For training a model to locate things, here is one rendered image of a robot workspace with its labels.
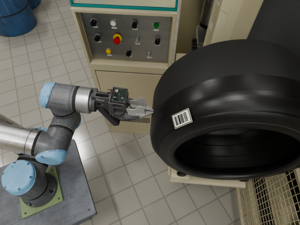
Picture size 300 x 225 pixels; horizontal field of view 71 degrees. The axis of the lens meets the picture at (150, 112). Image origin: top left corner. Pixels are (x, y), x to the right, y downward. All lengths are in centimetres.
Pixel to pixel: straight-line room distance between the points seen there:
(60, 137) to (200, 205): 141
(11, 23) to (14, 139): 293
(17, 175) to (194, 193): 134
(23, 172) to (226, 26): 107
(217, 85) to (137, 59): 92
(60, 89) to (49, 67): 226
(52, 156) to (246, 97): 61
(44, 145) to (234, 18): 77
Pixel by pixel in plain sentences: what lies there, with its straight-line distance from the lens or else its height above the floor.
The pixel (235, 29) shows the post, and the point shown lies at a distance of 87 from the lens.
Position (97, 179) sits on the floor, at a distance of 200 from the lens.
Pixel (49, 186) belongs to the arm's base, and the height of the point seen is 68.
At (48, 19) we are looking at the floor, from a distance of 389.
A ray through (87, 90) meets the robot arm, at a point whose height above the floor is 133.
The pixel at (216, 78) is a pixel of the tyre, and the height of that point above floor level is 145.
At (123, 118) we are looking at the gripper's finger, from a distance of 72.
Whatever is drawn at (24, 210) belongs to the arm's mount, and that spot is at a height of 62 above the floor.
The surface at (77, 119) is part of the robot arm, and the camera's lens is 85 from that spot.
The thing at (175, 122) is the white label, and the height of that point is 135.
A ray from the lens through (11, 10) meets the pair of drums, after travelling 356.
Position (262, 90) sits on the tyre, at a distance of 59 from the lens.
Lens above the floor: 186
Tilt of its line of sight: 55 degrees down
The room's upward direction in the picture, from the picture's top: straight up
